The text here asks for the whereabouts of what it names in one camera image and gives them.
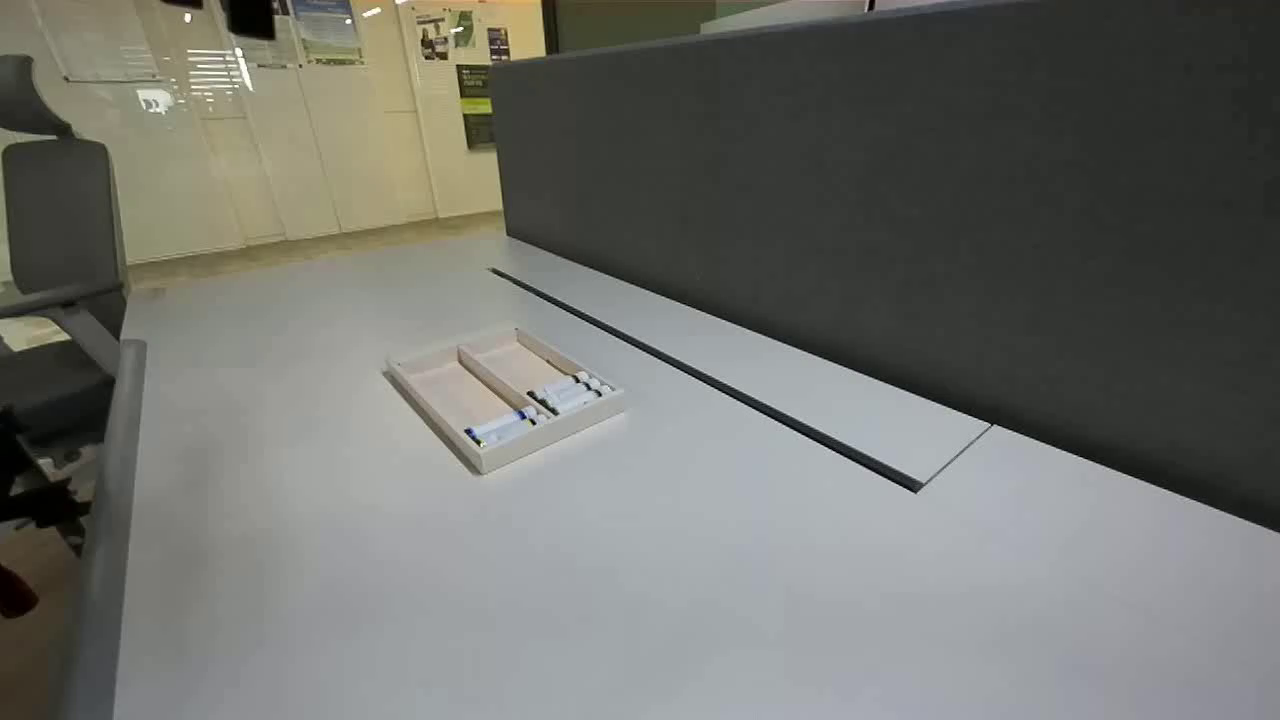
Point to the green wall poster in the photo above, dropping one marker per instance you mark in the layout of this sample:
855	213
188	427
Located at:
479	106

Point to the dark gray desk partition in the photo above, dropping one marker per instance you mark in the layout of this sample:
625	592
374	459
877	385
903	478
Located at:
933	202

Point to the landscape wall poster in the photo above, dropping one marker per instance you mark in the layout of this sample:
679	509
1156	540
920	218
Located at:
327	29

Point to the gray office chair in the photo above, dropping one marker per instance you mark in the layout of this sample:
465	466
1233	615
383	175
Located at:
63	213

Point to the light wooden two-compartment tray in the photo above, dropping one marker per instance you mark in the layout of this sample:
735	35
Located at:
444	394

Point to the small photo wall poster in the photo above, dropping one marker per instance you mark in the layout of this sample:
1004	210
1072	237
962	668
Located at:
432	37

